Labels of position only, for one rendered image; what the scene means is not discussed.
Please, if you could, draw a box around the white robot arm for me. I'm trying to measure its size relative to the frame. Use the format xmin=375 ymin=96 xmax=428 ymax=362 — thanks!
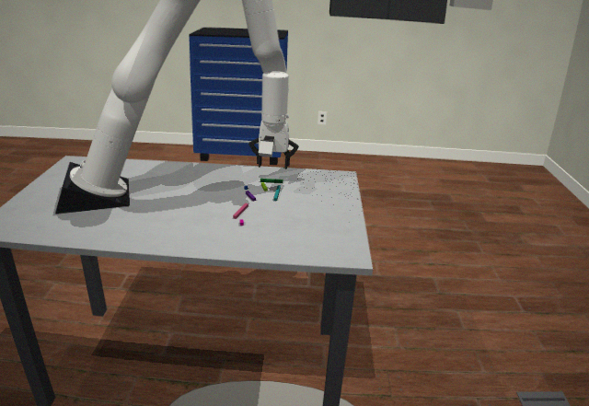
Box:
xmin=70 ymin=0 xmax=289 ymax=197

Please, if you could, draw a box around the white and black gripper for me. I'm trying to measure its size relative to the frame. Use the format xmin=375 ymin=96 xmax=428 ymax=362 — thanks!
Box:
xmin=249 ymin=121 xmax=299 ymax=169

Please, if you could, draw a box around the pink rod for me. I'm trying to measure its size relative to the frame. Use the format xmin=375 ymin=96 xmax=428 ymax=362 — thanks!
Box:
xmin=233 ymin=203 xmax=248 ymax=219

